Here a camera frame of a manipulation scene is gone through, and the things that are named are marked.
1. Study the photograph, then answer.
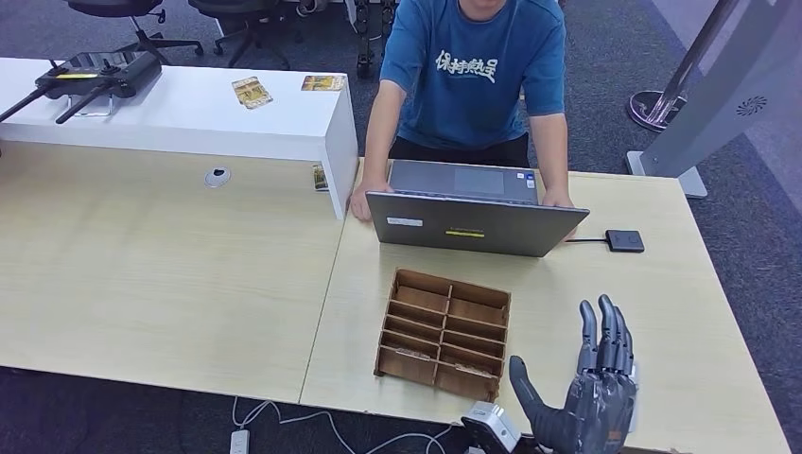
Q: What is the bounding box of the person's right hand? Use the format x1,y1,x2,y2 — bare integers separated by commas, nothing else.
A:
349,178,394,222

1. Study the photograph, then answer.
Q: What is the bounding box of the person's left hand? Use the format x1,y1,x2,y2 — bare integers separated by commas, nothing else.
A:
541,189,579,242

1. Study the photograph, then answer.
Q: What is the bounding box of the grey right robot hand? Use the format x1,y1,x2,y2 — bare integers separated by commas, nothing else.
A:
508,293,640,454

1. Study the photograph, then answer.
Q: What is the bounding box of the gold patterned ID card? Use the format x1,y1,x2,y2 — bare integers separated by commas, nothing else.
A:
300,74,348,94

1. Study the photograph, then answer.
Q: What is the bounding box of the wooden card organizer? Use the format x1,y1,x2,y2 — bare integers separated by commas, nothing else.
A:
373,269,513,410

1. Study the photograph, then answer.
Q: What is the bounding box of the person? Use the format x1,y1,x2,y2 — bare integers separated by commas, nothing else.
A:
349,0,579,242

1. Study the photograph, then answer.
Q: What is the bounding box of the small black usb hub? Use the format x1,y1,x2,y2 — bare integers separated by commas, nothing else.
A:
604,229,647,254

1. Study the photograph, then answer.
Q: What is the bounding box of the grey laptop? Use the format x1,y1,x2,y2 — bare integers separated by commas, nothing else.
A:
365,159,591,259

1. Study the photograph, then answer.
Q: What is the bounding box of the grey kiosk stand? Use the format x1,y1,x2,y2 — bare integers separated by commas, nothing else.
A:
625,0,802,200

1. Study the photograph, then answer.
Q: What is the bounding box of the white desk shelf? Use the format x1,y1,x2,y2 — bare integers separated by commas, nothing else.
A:
0,56,359,220

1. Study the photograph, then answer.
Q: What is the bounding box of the black office chair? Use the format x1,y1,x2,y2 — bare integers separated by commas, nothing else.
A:
66,0,205,65
187,0,296,70

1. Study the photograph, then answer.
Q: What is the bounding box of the clear acrylic stand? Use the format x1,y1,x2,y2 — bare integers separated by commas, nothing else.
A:
64,94,115,118

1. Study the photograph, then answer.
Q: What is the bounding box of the black remote controller with antennas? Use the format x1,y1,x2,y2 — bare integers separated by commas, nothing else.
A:
0,48,163,125

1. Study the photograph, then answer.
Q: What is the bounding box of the chrome stanchion post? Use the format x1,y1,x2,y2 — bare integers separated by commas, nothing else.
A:
626,0,741,132

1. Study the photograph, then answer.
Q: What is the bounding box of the black metal frame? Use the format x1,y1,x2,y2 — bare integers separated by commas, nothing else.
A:
352,0,397,79

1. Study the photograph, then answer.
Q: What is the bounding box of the white power cable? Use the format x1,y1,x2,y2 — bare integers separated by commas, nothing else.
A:
232,397,462,454

